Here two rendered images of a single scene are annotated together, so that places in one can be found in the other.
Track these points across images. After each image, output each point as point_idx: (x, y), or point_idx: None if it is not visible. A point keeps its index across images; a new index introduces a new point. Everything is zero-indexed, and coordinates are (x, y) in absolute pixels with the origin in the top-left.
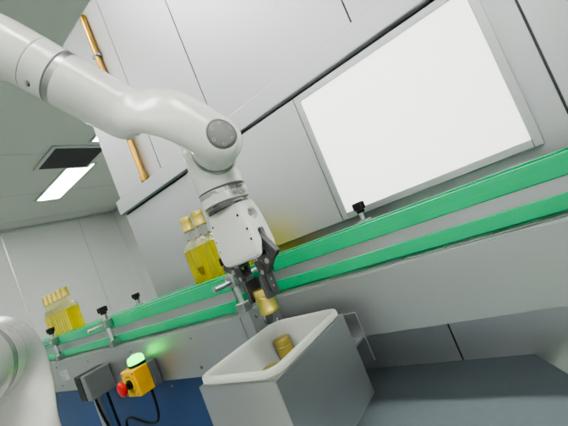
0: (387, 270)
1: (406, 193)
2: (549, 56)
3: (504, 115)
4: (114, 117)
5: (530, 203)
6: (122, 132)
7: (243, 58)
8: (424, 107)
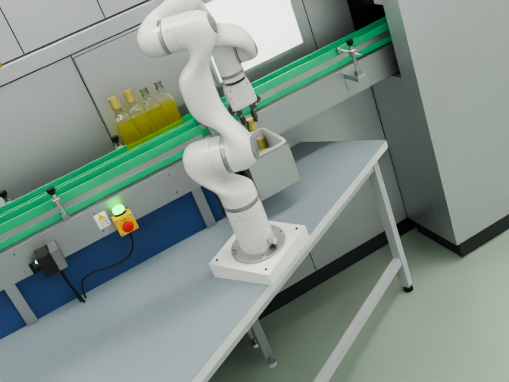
0: (273, 106)
1: (254, 68)
2: (306, 5)
3: (294, 30)
4: (220, 38)
5: (320, 70)
6: (222, 45)
7: None
8: (263, 23)
